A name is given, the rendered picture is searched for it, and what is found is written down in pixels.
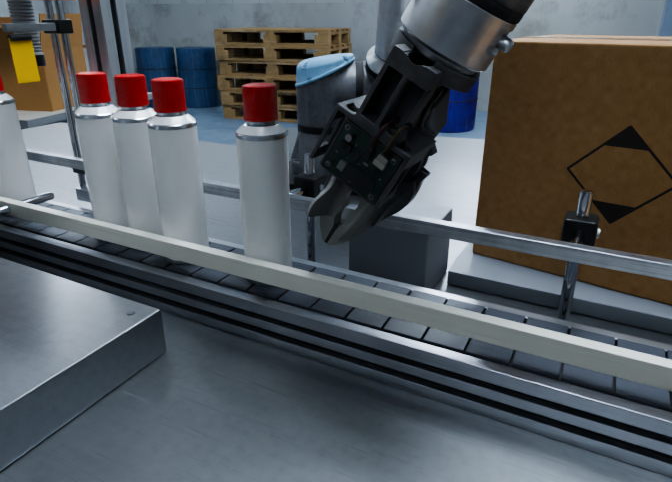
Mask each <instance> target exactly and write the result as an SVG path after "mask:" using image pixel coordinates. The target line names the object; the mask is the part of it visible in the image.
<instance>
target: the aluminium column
mask: <svg viewBox="0 0 672 482"><path fill-rule="evenodd" d="M78 3H79V9H80V15H81V20H82V26H83V32H84V38H85V43H86V49H87V55H88V61H89V67H90V72H91V71H100V72H105V73H106V75H107V81H108V87H109V93H110V98H111V101H110V104H113V105H114V106H116V107H117V108H118V109H120V108H119V106H118V104H117V103H118V102H117V96H116V89H115V82H114V76H115V75H119V74H135V68H134V61H133V54H132V47H131V40H130V33H129V26H128V19H127V12H126V5H125V0H78Z"/></svg>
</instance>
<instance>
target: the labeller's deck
mask: <svg viewBox="0 0 672 482"><path fill-rule="evenodd" d="M165 351H166V343H165V336H164V330H163V323H162V316H161V311H160V310H159V309H157V308H154V307H151V306H148V305H145V304H142V303H139V302H135V301H132V300H129V299H126V298H123V297H120V296H117V295H114V294H111V293H108V292H105V291H102V290H99V289H96V288H93V287H89V286H86V285H83V284H80V283H77V282H74V281H71V280H68V279H65V278H62V277H59V276H56V275H53V274H50V273H47V272H43V271H40V270H37V269H34V268H31V267H28V266H25V265H22V264H19V263H16V262H13V261H10V260H7V259H4V258H1V257H0V471H1V470H3V469H4V468H5V467H7V466H8V465H9V464H11V463H12V462H14V461H15V460H16V459H18V458H19V457H21V456H22V455H23V454H25V453H26V452H27V451H29V450H30V449H32V448H33V447H34V446H36V445H37V444H39V443H40V442H41V441H43V440H44V439H45V438H47V437H48V436H50V435H51V434H52V433H54V432H55V431H56V430H58V429H59V428H61V427H62V426H63V425H65V424H66V423H68V422H69V421H70V420H72V419H73V418H74V417H76V416H77V415H79V414H80V413H81V412H83V411H84V410H86V409H87V408H88V407H90V406H91V405H92V404H94V403H95V402H97V401H98V400H99V399H101V398H102V397H103V396H105V395H106V394H108V393H109V392H110V391H112V390H113V389H115V388H116V387H117V386H119V385H120V384H121V383H123V382H124V381H126V380H127V379H128V378H130V377H131V376H132V375H134V374H135V373H137V372H138V371H139V370H141V369H142V368H144V367H145V366H146V365H148V364H149V363H150V362H152V361H153V360H155V359H156V358H157V357H159V356H160V355H162V354H163V353H164V352H165Z"/></svg>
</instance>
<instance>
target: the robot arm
mask: <svg viewBox="0 0 672 482"><path fill-rule="evenodd" d="M534 1H535V0H379V3H378V16H377V29H376V42H375V45H374V46H373V47H372V48H371V49H370V50H369V51H368V53H367V56H366V61H354V60H355V57H354V55H353V54H352V53H343V54H332V55H325V56H319V57H314V58H309V59H305V60H303V61H301V62H300V63H299V64H298V65H297V68H296V84H295V87H296V97H297V125H298V134H297V138H296V142H295V145H294V149H293V152H292V156H291V160H290V165H291V171H292V172H293V173H294V174H296V175H299V174H301V173H303V172H304V154H306V153H311V155H310V156H309V157H310V158H311V159H314V172H316V173H322V174H324V175H325V179H327V180H326V182H325V185H324V188H323V190H322V192H321V193H320V194H319V195H318V196H317V197H316V198H315V199H314V200H313V201H312V203H311V204H310V206H309V208H308V211H307V215H308V216H309V217H316V216H320V230H321V236H322V240H323V241H324V242H325V243H327V244H328V245H334V244H340V243H343V242H346V241H349V240H351V239H353V238H354V237H356V236H358V235H360V234H361V233H363V232H365V231H367V230H368V229H370V228H372V227H373V226H375V225H376V224H377V223H379V222H380V221H382V220H384V219H386V218H388V217H390V216H392V215H393V214H395V213H397V212H399V211H401V210H402V209H403V208H404V207H406V206H407V205H408V204H409V203H410V202H411V201H412V200H413V199H414V198H415V196H416V195H417V193H418V192H419V190H420V187H421V185H422V183H423V181H424V179H425V178H426V177H427V176H429V175H430V171H428V170H427V169H426V168H424V166H425V165H426V163H427V161H428V158H429V156H432V155H434V154H435V153H437V148H436V145H435V143H436V140H435V137H436V136H437V135H438V134H439V132H440V131H441V130H442V129H443V127H444V126H445V125H446V123H447V115H448V106H449V96H450V89H452V90H454V91H458V92H463V93H467V92H469V91H470V90H471V88H472V87H473V85H474V84H475V83H476V81H477V80H478V78H479V77H480V74H479V72H483V71H486V70H487V68H488V67H489V65H490V64H491V62H492V61H493V59H494V58H495V56H496V55H497V53H498V51H499V50H501V51H502V52H504V53H508V52H509V51H510V50H511V49H512V48H513V46H514V41H513V40H512V39H510V38H509V37H507V35H508V34H509V32H512V31H513V30H514V29H515V27H516V26H517V24H519V22H520V21H521V19H522V18H523V16H524V15H525V14H526V12H527V11H528V9H529V8H530V6H531V5H532V3H533V2H534ZM352 190H353V191H354V192H355V193H356V194H358V195H359V196H360V202H359V205H358V207H357V208H356V209H354V210H353V211H351V212H350V213H348V214H347V218H346V221H345V222H344V223H341V222H342V221H341V214H342V212H343V210H344V208H345V207H347V206H348V205H349V197H350V194H351V192H352Z"/></svg>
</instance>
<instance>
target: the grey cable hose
mask: <svg viewBox="0 0 672 482"><path fill-rule="evenodd" d="M6 2H8V4H7V5H8V6H9V8H8V9H9V10H10V11H9V13H11V15H9V16H11V17H12V18H11V20H12V22H11V23H37V22H35V20H36V19H35V18H34V17H35V15H34V14H33V13H34V11H32V10H33V9H34V8H32V6H33V5H32V4H31V3H32V2H33V1H31V0H7V1H6ZM38 33H39V32H37V31H32V32H14V34H30V35H31V36H32V43H33V48H34V53H35V58H36V63H37V66H46V61H45V56H44V53H42V52H41V50H42V49H41V48H40V47H42V46H41V45H39V44H40V42H39V40H40V39H39V38H38V37H39V35H37V34H38Z"/></svg>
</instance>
